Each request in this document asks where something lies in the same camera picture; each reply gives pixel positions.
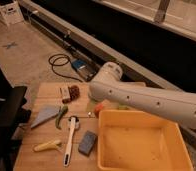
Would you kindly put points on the white cardboard box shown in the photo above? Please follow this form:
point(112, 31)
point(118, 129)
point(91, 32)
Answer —
point(10, 13)

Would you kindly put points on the yellow banana toy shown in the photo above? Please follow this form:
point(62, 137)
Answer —
point(54, 144)

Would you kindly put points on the small orange apple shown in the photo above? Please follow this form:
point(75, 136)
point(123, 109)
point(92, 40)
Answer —
point(98, 108)

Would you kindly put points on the black chair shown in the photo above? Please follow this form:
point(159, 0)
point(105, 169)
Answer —
point(12, 112)

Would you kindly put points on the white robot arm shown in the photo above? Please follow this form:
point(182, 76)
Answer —
point(176, 106)

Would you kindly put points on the grey blue cloth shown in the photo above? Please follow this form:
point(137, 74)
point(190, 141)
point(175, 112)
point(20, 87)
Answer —
point(46, 113)

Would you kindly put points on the white handled brush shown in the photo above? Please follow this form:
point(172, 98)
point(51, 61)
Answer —
point(73, 126)

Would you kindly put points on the green pepper toy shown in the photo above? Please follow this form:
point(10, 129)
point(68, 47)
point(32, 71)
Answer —
point(62, 111)

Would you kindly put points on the green plastic cup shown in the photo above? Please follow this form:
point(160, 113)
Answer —
point(122, 107)

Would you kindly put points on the blue grey sponge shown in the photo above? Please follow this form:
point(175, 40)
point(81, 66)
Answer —
point(87, 143)

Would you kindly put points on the yellow plastic bin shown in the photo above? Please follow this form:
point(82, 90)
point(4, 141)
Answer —
point(137, 141)

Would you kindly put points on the blue grey power box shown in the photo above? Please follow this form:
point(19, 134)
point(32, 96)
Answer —
point(85, 71)

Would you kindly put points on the dark red pinecone object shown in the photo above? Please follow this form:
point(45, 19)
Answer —
point(74, 92)

